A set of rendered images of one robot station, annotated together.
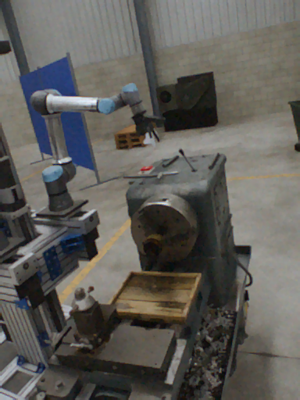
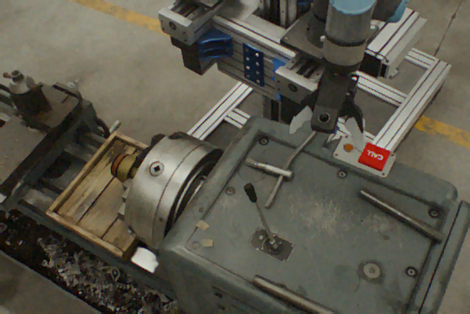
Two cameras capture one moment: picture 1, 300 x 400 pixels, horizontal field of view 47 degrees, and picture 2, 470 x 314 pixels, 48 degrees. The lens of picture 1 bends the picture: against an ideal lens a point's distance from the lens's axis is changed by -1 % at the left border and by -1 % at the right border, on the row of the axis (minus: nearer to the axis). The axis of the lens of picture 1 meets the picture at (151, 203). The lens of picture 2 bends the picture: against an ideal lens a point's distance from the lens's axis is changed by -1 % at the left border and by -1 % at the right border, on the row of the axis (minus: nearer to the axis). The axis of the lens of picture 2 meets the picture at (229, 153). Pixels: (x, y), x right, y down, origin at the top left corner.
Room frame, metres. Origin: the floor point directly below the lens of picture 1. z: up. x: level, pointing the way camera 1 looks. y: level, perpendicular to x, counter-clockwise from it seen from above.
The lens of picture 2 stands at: (1.84, -0.75, 2.31)
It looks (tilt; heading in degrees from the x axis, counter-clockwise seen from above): 55 degrees down; 102
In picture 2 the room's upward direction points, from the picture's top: 7 degrees counter-clockwise
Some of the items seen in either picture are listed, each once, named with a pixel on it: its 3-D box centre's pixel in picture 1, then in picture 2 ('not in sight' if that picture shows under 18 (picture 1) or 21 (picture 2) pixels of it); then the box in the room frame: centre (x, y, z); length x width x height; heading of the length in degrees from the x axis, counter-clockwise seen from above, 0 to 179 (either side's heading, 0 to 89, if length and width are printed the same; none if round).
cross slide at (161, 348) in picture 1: (110, 346); (28, 132); (0.96, 0.23, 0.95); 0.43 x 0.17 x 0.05; 66
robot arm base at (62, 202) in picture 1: (59, 198); (331, 20); (1.93, 0.52, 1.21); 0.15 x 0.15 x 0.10
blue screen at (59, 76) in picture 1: (52, 120); not in sight; (8.20, 1.85, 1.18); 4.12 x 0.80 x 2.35; 28
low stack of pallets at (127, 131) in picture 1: (136, 135); not in sight; (9.81, 0.05, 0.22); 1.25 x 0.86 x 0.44; 159
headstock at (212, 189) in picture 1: (183, 201); (313, 254); (1.91, -0.18, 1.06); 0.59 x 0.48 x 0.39; 156
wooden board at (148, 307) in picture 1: (155, 294); (119, 191); (1.30, 0.06, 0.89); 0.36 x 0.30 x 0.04; 66
